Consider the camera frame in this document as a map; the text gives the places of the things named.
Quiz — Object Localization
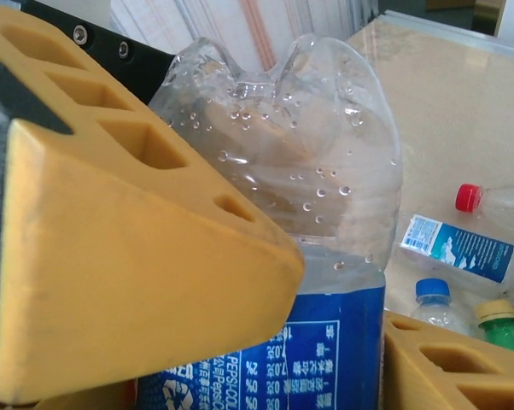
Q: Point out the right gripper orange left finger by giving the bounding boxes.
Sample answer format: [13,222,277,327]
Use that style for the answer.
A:
[0,0,306,406]

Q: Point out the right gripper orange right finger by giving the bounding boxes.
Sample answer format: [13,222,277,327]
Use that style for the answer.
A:
[383,310,514,410]

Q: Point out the clear bottle blue cap label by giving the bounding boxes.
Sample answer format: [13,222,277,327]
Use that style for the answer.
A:
[412,277,474,338]

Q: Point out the green plastic bottle yellow cap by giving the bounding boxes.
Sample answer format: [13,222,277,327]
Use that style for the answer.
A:
[473,298,514,359]

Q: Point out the blue Pepsi label bottle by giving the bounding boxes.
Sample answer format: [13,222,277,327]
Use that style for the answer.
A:
[135,32,404,410]

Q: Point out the water bottle blue white label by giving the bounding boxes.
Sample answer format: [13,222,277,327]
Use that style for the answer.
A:
[398,213,514,300]

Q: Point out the clear bottle red cap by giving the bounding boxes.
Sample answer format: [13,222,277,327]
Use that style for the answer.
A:
[454,182,514,227]

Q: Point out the aluminium table edge rail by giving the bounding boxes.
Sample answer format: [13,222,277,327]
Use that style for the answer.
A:
[346,10,514,65]

